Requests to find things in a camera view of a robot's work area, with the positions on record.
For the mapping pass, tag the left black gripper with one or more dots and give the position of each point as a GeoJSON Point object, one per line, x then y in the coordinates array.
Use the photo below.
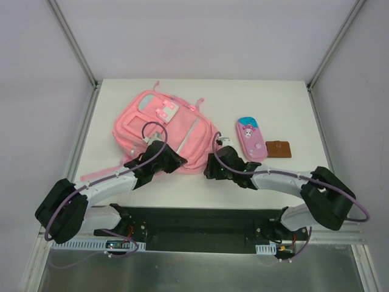
{"type": "Point", "coordinates": [171, 159]}

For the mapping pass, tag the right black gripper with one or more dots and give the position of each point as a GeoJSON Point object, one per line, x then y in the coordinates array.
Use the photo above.
{"type": "Point", "coordinates": [214, 170]}

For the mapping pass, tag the pink student backpack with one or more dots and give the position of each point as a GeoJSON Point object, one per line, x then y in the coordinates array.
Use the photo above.
{"type": "Point", "coordinates": [188, 132]}

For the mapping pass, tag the pink cartoon pencil case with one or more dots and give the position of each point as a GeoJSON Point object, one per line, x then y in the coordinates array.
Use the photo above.
{"type": "Point", "coordinates": [251, 139]}

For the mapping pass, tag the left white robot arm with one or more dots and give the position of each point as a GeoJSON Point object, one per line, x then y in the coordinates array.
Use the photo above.
{"type": "Point", "coordinates": [62, 212]}

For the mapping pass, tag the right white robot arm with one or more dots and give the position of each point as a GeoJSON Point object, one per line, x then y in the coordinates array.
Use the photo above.
{"type": "Point", "coordinates": [327, 201]}

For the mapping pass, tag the brown leather wallet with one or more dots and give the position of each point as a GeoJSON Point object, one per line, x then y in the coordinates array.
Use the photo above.
{"type": "Point", "coordinates": [278, 149]}

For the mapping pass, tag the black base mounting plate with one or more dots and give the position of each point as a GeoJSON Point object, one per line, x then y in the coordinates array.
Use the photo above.
{"type": "Point", "coordinates": [134, 218]}

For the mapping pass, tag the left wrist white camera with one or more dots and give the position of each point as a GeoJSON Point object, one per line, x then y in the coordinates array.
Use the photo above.
{"type": "Point", "coordinates": [157, 136]}

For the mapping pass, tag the right white cable duct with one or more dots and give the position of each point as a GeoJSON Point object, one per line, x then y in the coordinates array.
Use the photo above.
{"type": "Point", "coordinates": [267, 250]}

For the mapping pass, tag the white cable duct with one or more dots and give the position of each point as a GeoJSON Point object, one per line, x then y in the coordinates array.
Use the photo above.
{"type": "Point", "coordinates": [267, 250]}
{"type": "Point", "coordinates": [100, 245]}

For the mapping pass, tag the left white cable duct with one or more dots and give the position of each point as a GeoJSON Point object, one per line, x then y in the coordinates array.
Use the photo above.
{"type": "Point", "coordinates": [100, 245]}

